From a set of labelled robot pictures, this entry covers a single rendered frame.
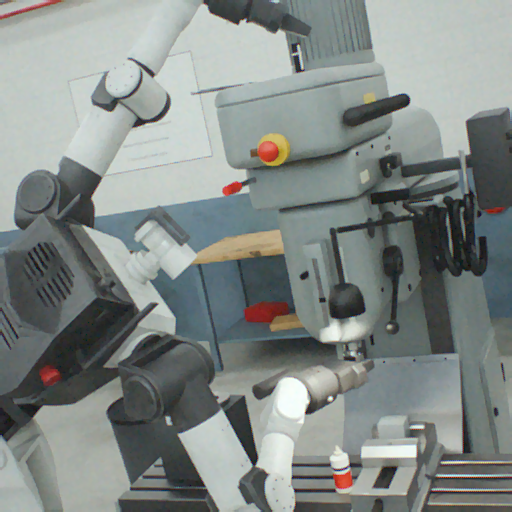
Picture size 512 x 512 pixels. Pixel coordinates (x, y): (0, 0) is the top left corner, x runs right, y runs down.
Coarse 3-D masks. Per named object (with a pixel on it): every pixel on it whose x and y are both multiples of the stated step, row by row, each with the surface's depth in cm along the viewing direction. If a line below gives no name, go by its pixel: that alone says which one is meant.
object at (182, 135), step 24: (168, 72) 645; (192, 72) 637; (72, 96) 684; (192, 96) 642; (168, 120) 655; (192, 120) 647; (144, 144) 669; (168, 144) 660; (192, 144) 652; (120, 168) 683; (144, 168) 674
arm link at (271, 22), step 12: (228, 0) 163; (240, 0) 163; (252, 0) 165; (264, 0) 163; (228, 12) 164; (240, 12) 164; (252, 12) 164; (264, 12) 163; (276, 12) 162; (264, 24) 164; (276, 24) 163
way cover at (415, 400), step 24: (384, 360) 219; (408, 360) 217; (432, 360) 214; (456, 360) 211; (384, 384) 218; (408, 384) 215; (432, 384) 213; (456, 384) 210; (360, 408) 219; (384, 408) 217; (408, 408) 214; (432, 408) 211; (456, 408) 208; (360, 432) 216; (456, 432) 205
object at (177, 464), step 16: (224, 400) 201; (240, 400) 204; (240, 416) 203; (160, 432) 207; (176, 432) 204; (240, 432) 202; (160, 448) 208; (176, 448) 206; (176, 464) 207; (192, 464) 204
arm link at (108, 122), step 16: (128, 64) 158; (112, 80) 158; (128, 80) 156; (96, 96) 160; (112, 96) 158; (128, 96) 157; (96, 112) 160; (112, 112) 160; (128, 112) 161; (80, 128) 161; (96, 128) 159; (112, 128) 160; (128, 128) 163; (80, 144) 160; (96, 144) 159; (112, 144) 161; (80, 160) 159; (96, 160) 160; (112, 160) 164
